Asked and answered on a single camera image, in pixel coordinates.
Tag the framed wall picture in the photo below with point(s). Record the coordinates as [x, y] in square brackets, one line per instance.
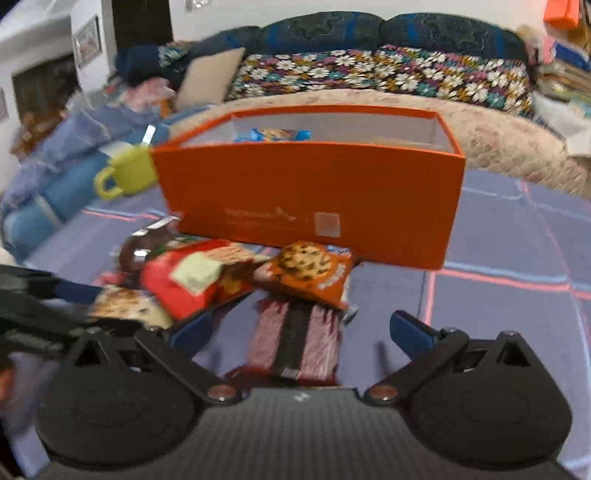
[87, 42]

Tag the floral sofa cushion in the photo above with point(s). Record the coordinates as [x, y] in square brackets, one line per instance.
[300, 74]
[452, 81]

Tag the white chocolate chip cookie packet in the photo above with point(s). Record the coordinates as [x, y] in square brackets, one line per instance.
[134, 307]

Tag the pink and dark wafer packet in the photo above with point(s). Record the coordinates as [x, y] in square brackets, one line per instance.
[323, 341]

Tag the white spoon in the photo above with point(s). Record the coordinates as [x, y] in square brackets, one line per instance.
[147, 136]

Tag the dark blue sofa backrest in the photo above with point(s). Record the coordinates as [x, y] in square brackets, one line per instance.
[323, 30]

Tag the white cabinet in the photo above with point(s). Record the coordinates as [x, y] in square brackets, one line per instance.
[27, 41]

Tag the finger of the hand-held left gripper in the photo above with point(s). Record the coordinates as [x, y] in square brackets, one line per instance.
[64, 319]
[76, 293]

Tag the orange cardboard box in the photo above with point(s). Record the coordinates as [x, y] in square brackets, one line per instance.
[300, 194]

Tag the orange chocolate chip cookie packet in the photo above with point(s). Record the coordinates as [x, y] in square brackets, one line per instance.
[304, 267]

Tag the blue cookie packet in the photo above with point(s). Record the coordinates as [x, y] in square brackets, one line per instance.
[272, 134]

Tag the pile of clothes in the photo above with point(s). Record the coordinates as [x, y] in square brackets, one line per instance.
[143, 69]

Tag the blue plaid tablecloth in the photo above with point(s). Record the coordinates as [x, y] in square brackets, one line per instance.
[498, 314]

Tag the white cloth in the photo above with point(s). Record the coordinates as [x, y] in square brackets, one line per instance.
[558, 120]

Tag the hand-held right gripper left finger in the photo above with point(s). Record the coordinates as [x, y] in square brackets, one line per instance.
[194, 330]

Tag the red snack packet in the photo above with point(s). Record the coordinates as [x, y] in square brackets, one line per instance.
[161, 281]

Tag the orange paper bag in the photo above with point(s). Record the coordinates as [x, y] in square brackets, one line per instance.
[561, 14]

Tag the green mug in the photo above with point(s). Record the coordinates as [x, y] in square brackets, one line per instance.
[129, 173]

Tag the blue striped blanket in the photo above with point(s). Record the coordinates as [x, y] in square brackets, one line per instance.
[55, 184]

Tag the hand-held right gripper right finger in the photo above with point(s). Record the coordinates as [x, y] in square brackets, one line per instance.
[411, 334]

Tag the stack of books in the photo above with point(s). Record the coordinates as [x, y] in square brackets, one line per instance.
[561, 81]

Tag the beige pillow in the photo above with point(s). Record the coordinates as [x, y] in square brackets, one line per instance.
[207, 78]

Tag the clear chocolate muffin packet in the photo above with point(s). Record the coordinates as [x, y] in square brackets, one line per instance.
[143, 251]

